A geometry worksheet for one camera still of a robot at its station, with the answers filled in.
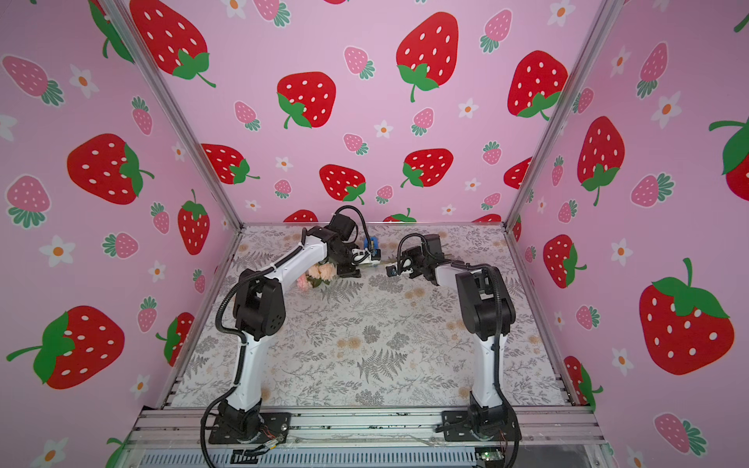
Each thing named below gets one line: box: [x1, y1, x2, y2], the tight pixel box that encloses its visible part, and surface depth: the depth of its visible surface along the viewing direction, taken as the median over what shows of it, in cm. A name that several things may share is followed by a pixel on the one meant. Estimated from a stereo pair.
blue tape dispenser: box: [363, 235, 382, 261], surface depth 88 cm
